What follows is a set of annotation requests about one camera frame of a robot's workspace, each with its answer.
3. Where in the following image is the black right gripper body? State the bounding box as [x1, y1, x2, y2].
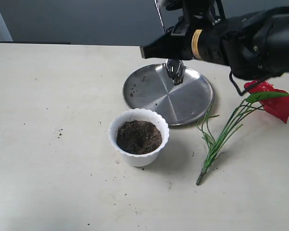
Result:
[167, 14, 232, 65]

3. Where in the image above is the silver metal spork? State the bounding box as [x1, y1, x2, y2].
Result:
[154, 0, 185, 86]

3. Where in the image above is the artificial red anthurium plant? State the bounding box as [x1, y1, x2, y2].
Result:
[196, 80, 289, 186]

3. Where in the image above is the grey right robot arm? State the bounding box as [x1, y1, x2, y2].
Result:
[140, 0, 289, 80]

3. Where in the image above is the white plastic flower pot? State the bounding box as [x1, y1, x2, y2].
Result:
[108, 108, 170, 167]

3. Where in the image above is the round steel plate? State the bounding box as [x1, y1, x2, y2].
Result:
[122, 64, 214, 126]

